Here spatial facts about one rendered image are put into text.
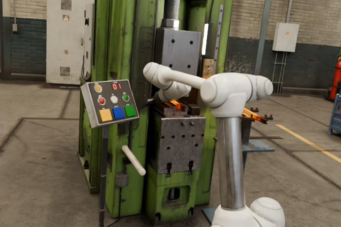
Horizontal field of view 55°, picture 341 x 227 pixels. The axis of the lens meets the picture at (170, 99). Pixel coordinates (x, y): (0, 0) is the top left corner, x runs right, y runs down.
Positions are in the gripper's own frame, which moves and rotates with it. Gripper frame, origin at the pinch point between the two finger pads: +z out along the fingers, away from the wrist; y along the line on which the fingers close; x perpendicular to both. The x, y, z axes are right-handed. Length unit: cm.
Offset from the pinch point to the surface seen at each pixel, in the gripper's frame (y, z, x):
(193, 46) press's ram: 53, -16, 35
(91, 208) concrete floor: 9, 108, -62
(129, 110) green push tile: -1.0, 12.4, 0.3
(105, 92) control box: -14.9, 13.1, 14.9
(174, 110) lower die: 43.2, 13.1, -5.6
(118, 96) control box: -5.3, 13.1, 11.1
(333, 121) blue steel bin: 457, 37, -76
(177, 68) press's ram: 42.9, -3.1, 22.7
